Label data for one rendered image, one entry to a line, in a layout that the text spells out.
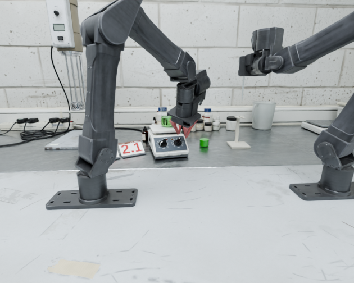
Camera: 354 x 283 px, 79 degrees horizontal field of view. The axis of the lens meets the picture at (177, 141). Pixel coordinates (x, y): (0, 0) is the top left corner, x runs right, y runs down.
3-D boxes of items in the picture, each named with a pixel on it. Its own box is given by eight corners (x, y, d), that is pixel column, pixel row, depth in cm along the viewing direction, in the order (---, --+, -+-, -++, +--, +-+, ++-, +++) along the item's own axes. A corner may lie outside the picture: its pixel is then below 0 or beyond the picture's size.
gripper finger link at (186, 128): (180, 128, 83) (181, 107, 77) (196, 135, 80) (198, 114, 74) (170, 137, 79) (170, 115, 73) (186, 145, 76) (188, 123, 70)
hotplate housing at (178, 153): (189, 157, 79) (190, 136, 77) (154, 160, 76) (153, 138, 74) (176, 140, 100) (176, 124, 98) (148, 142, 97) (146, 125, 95)
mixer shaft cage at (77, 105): (82, 110, 97) (75, 51, 89) (67, 110, 96) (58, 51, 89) (87, 108, 103) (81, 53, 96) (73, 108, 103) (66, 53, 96)
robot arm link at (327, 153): (317, 140, 52) (344, 147, 47) (335, 136, 56) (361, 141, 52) (312, 164, 54) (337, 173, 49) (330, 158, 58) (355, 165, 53)
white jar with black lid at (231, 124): (231, 131, 117) (232, 118, 115) (223, 128, 123) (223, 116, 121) (240, 129, 120) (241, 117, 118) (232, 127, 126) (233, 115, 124)
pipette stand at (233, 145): (250, 148, 89) (253, 118, 85) (231, 148, 89) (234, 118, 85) (244, 142, 97) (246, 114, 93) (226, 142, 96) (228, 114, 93)
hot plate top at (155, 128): (182, 131, 84) (182, 129, 84) (152, 133, 81) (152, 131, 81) (176, 125, 95) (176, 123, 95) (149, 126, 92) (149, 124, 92)
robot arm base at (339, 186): (291, 159, 55) (309, 170, 49) (364, 158, 57) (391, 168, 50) (287, 186, 58) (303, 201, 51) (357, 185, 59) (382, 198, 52)
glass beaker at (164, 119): (159, 126, 91) (158, 106, 89) (173, 125, 93) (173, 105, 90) (162, 129, 85) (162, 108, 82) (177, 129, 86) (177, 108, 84)
